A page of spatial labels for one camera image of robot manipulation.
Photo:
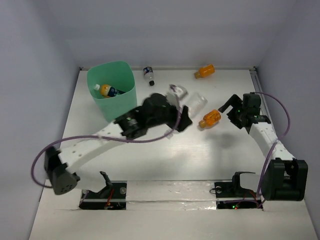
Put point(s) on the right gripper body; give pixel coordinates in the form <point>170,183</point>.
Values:
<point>235,115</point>

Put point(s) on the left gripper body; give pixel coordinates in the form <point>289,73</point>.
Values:
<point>180,119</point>

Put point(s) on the small orange juice bottle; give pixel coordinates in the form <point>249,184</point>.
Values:
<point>210,119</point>

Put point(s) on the clear Pepsi bottle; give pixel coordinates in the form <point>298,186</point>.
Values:
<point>148,75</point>

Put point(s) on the clear water bottle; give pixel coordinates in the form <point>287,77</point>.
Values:
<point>195,104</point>

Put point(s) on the orange juice bottle blue label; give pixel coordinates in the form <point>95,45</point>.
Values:
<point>107,91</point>

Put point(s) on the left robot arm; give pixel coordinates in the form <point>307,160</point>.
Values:
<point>61,166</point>

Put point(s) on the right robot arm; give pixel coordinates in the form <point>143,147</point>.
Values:
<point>283,177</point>

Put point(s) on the green plastic bin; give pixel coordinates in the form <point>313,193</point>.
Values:
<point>119,75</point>

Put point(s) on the amber ribbed orange bottle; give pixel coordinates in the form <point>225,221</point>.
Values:
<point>205,71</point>

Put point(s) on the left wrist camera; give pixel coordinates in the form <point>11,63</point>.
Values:
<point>176,93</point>

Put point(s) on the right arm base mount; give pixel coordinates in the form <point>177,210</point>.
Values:
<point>230,195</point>

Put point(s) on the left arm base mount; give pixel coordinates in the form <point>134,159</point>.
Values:
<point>111,197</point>

